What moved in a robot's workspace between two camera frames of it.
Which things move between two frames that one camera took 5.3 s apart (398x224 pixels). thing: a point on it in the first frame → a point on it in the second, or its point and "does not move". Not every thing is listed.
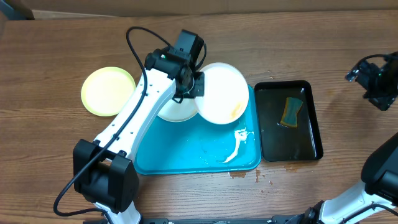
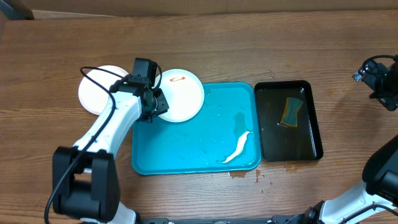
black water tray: (281, 143) does not move
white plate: (226, 94) → (93, 96)
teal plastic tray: (196, 146) does not move
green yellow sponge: (292, 106) does not move
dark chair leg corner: (15, 10) does not move
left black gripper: (201, 83) → (164, 106)
